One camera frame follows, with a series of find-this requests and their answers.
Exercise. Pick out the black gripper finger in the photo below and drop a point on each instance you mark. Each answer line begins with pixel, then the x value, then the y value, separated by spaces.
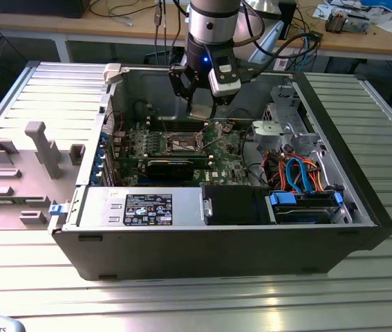
pixel 182 81
pixel 221 99

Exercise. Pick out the silver green CPU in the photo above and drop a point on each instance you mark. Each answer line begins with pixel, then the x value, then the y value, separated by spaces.
pixel 202 112

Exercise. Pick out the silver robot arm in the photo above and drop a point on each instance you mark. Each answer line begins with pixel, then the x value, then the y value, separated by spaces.
pixel 213 20

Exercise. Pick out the CPU socket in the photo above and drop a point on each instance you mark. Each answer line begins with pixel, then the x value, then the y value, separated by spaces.
pixel 182 141

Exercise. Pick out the CPU cooler heatsink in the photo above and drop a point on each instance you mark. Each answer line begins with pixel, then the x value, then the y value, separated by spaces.
pixel 335 22

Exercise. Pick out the silver drive cage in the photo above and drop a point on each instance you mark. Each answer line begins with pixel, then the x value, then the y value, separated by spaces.
pixel 266 133

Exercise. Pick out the green motherboard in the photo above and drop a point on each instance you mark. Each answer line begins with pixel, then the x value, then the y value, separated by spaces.
pixel 226 166

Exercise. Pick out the grey case release latch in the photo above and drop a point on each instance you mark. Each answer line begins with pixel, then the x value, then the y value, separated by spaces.
pixel 112 72

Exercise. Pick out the black power connector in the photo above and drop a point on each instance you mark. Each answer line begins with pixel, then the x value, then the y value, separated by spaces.
pixel 287 148

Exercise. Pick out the black graphics card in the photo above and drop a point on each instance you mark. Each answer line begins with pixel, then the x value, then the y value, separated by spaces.
pixel 169 169

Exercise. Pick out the tall black box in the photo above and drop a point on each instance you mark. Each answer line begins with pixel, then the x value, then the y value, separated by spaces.
pixel 287 17

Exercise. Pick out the blue card retainer clip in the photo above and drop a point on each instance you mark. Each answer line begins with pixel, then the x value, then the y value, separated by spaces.
pixel 100 154
pixel 104 137
pixel 95 172

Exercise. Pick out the black plastic shroud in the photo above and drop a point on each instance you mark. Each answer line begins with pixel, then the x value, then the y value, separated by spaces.
pixel 233 205

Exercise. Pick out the small black adapter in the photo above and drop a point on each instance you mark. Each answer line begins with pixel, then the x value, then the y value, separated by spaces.
pixel 316 36

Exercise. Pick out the hard disk with blue carrier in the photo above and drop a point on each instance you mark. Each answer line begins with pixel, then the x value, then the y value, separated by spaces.
pixel 303 211

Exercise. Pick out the wooden desk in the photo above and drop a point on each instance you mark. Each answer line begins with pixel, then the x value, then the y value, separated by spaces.
pixel 26 26
pixel 354 43

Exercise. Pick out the silver power supply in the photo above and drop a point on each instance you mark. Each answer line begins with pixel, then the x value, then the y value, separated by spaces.
pixel 99 207

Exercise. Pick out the black PC case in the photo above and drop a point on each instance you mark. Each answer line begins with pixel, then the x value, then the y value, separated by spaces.
pixel 216 252

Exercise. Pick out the grey metal device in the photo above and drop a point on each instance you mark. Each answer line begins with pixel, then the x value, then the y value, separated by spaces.
pixel 358 22

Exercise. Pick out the grey parts rack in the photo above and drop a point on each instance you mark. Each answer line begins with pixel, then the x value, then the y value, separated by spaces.
pixel 61 193

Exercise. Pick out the black computer box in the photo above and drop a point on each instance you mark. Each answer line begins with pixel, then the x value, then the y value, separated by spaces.
pixel 33 8

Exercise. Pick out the blue case latch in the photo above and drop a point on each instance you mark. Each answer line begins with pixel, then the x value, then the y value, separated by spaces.
pixel 55 210

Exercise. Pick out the blue box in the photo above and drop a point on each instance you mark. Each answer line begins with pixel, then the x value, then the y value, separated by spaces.
pixel 382 4

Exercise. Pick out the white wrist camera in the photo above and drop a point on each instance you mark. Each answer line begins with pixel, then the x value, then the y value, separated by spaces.
pixel 225 86

